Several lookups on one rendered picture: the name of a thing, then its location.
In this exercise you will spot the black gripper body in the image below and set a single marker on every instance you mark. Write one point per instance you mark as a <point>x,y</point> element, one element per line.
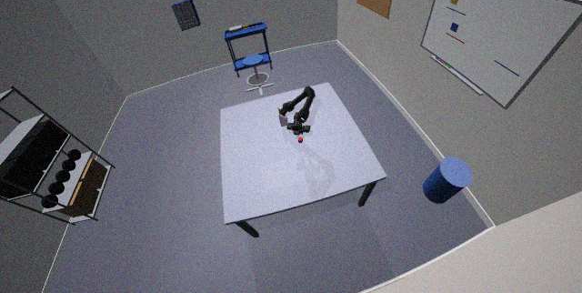
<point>304,128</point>

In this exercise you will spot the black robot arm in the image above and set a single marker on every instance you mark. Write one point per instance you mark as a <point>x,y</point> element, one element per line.
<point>304,112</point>

